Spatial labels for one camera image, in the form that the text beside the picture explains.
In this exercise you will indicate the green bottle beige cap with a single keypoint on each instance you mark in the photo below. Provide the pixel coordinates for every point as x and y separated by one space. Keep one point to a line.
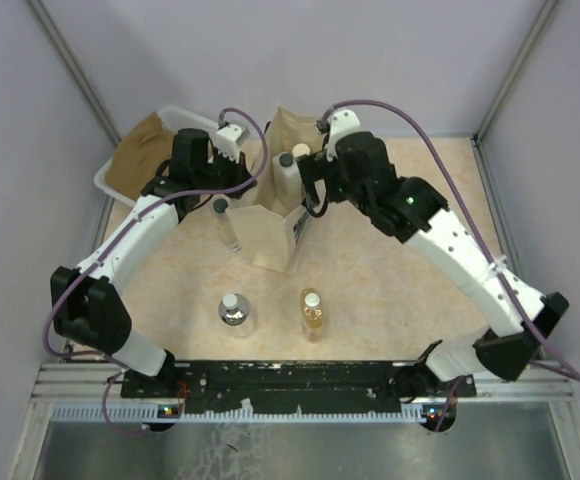
300 149

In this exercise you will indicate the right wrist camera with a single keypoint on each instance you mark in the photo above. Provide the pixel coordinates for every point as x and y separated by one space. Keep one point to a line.
338 125

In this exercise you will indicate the clear bottle dark cap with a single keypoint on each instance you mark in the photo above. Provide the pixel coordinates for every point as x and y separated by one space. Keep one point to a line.
224 225

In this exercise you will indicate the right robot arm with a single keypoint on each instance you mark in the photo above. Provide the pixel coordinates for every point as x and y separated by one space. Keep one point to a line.
411 210

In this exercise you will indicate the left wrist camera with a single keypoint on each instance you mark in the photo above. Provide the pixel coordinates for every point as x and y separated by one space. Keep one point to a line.
229 138

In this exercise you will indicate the beige canvas tote bag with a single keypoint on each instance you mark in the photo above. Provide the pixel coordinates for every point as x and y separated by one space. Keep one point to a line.
269 234

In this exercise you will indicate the clear bottle white cap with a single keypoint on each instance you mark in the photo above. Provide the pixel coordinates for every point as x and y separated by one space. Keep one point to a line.
236 315

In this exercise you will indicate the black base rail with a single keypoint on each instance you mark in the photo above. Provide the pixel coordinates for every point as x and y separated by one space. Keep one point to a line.
287 387

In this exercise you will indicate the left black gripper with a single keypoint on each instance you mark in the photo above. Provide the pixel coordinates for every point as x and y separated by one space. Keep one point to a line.
239 168

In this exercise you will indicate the brown cloth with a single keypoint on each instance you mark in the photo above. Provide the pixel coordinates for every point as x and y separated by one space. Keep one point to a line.
138 156

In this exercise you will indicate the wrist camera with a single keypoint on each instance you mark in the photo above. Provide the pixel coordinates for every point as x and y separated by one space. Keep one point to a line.
229 138
338 125

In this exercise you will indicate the amber liquid bottle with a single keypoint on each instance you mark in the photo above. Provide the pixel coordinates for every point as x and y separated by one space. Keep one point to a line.
312 320

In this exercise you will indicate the white square bottle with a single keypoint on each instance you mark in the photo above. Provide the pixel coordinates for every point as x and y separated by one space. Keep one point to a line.
287 181

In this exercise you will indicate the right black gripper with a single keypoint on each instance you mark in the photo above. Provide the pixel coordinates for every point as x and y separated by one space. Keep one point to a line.
315 167

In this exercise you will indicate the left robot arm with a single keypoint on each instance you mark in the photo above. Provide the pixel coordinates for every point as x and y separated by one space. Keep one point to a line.
87 305

